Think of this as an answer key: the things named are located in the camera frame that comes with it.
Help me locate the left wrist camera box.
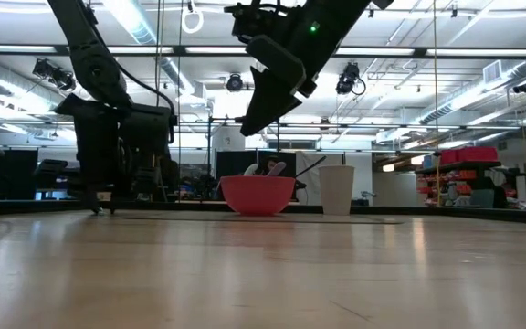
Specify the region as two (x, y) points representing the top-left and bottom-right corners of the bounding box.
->
(123, 103), (178, 157)

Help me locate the thin dark table mat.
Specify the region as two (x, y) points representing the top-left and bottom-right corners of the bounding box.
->
(123, 215), (405, 226)

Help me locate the pink utensil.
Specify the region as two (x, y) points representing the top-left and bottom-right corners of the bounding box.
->
(266, 161), (288, 178)

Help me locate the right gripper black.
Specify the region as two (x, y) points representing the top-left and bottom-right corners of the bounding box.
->
(238, 6), (338, 138)

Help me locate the white hanging cloth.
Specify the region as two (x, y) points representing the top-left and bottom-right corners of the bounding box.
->
(295, 151), (373, 207)

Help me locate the black long-handled utensil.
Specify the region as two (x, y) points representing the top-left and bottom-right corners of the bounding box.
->
(294, 155), (328, 180)

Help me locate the white looped cable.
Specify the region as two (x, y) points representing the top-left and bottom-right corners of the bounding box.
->
(180, 0), (205, 35)

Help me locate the red plastic bowl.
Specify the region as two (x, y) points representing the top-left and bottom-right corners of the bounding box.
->
(219, 175), (297, 217)

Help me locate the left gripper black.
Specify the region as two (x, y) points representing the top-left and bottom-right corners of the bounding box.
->
(54, 93), (126, 216)

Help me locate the thin black hanging cable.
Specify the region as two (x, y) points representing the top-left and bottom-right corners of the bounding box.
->
(177, 0), (184, 202)

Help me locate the shelf with red bins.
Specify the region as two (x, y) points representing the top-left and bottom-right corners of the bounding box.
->
(414, 145), (504, 209)

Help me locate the overhead frame bar with lights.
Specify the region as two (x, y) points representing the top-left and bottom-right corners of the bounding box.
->
(0, 44), (526, 58)

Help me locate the person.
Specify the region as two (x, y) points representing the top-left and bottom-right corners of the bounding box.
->
(258, 154), (281, 177)

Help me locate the tall white cup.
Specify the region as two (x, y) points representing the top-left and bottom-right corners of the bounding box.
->
(318, 164), (356, 217)

